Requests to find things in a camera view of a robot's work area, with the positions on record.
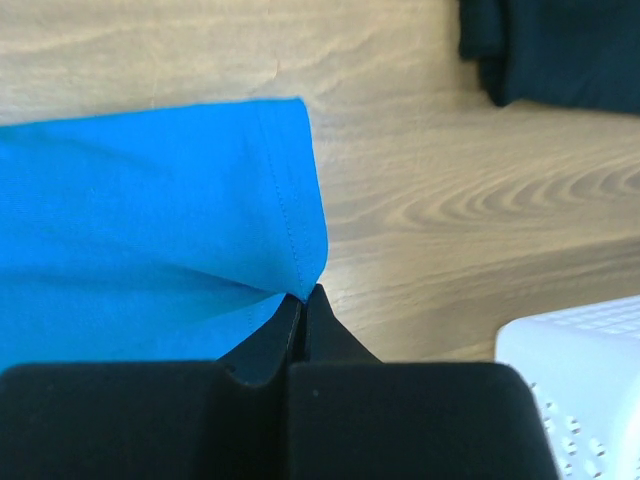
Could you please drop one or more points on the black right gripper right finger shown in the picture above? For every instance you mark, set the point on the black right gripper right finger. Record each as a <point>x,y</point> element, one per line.
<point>352,416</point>

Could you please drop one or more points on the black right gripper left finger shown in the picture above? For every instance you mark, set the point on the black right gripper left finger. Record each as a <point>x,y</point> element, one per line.
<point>153,420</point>

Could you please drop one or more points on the blue t shirt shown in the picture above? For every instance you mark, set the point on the blue t shirt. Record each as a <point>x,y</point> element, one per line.
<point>167,234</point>

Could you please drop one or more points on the white plastic basket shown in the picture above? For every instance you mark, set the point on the white plastic basket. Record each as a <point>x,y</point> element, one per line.
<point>582,367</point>

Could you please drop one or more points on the folded black t shirt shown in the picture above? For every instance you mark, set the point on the folded black t shirt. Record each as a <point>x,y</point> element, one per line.
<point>576,54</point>

